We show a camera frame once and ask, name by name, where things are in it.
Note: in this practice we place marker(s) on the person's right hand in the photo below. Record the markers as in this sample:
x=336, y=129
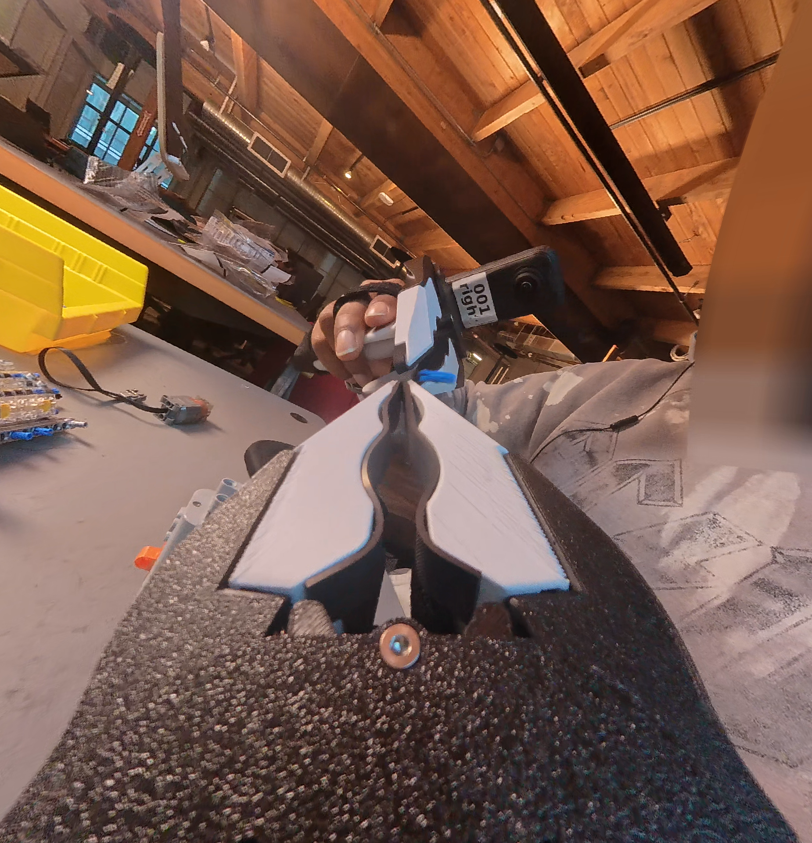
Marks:
x=338, y=343

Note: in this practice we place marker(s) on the wooden counter edge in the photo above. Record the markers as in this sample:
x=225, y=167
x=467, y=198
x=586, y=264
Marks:
x=143, y=237

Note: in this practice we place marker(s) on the shelf with clear bags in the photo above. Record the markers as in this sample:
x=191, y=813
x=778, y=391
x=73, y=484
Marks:
x=235, y=250

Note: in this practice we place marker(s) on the person's right forearm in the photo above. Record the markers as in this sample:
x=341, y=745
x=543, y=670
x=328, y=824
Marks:
x=577, y=402

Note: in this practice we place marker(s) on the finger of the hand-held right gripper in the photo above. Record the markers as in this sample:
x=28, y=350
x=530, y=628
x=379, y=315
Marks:
x=417, y=323

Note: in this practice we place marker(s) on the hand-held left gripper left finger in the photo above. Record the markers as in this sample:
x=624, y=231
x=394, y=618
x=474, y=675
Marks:
x=301, y=527

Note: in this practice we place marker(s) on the grey battery box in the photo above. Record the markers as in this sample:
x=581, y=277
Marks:
x=202, y=507

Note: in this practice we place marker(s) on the red plastic seat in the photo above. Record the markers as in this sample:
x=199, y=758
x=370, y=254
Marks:
x=325, y=395

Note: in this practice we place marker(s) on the blue lit window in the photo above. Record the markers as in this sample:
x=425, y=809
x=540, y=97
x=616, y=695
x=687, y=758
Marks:
x=110, y=125

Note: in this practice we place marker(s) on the yellow plastic bin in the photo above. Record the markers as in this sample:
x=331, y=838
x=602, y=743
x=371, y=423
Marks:
x=51, y=283

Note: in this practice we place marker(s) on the grey transparent engine model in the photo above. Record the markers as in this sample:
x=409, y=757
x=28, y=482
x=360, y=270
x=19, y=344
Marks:
x=24, y=402

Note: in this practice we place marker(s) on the grey motor block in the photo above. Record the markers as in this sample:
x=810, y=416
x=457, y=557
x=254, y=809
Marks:
x=186, y=410

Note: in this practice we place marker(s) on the grey desk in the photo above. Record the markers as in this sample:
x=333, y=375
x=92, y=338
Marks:
x=77, y=527

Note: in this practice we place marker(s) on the black rounded armrest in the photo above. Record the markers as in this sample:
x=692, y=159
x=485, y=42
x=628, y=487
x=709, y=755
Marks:
x=264, y=457

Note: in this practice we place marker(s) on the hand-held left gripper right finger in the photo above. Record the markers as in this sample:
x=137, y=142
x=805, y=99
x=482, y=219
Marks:
x=498, y=527

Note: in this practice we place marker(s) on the small blue pin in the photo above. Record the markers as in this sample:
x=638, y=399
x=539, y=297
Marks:
x=439, y=378

